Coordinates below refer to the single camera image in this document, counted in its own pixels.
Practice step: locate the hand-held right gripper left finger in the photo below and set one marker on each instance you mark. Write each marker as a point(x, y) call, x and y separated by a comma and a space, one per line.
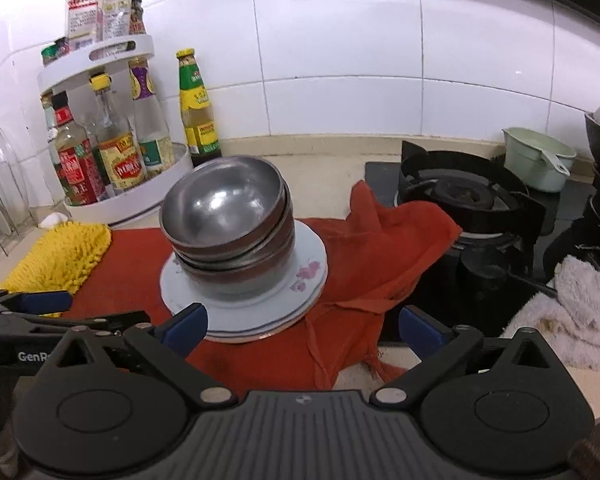
point(182, 327)

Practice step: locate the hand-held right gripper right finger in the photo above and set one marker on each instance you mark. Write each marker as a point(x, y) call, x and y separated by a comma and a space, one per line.
point(422, 330)

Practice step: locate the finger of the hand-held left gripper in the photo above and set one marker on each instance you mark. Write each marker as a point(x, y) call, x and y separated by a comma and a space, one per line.
point(80, 322)
point(47, 302)

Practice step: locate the cream plate small flower border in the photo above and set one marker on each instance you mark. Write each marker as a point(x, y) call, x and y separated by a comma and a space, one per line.
point(250, 337)

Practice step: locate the stainless steel bowl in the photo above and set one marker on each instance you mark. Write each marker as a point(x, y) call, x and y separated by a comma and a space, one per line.
point(220, 205)
point(280, 232)
point(240, 280)

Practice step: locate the white plate pink flowers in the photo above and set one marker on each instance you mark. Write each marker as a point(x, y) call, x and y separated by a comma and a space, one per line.
point(305, 270)
point(260, 326)

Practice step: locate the person's right forearm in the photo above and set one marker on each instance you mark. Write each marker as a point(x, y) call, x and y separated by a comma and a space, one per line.
point(587, 462)

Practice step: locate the yellow chenille mat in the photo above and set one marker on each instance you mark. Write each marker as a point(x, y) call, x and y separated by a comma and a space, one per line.
point(60, 255)

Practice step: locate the white garlic bulb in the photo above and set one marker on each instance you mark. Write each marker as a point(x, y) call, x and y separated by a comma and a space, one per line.
point(54, 220)

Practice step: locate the red cloth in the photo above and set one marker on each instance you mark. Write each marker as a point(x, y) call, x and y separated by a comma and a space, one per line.
point(380, 250)

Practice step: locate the white two-tier condiment rack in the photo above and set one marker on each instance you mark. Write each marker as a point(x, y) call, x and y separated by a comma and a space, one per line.
point(145, 200)

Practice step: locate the red cap soy sauce bottle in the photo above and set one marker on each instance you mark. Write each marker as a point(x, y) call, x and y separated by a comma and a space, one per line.
point(77, 165)

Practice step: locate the large glass pot lid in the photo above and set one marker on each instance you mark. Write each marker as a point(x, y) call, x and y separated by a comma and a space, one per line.
point(2, 160)

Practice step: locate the white fluffy towel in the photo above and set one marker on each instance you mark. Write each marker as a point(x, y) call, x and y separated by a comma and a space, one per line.
point(580, 305)

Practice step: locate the yellow cap vinegar bottle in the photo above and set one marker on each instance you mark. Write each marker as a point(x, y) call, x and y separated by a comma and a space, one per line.
point(120, 160)

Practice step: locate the purple label clear bottle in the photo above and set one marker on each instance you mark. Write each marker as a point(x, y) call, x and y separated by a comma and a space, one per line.
point(150, 130)

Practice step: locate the pale green measuring cup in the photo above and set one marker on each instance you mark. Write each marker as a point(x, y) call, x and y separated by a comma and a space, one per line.
point(530, 160)

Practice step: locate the green yellow label sauce bottle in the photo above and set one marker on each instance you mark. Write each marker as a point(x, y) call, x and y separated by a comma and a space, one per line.
point(197, 110)

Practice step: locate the green lid spice jar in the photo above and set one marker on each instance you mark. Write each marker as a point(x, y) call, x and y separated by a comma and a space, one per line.
point(50, 54)

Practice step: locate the dark lid spice jar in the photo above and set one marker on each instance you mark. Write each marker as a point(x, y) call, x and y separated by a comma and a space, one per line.
point(62, 46)

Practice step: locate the pink white seasoning packet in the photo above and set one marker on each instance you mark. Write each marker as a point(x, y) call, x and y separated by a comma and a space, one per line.
point(82, 15)

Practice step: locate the red label seasoning bottle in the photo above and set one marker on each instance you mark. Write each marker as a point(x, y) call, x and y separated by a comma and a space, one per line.
point(138, 20)

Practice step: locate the white yellow seasoning packet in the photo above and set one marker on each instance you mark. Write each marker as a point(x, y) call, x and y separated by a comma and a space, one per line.
point(115, 10)

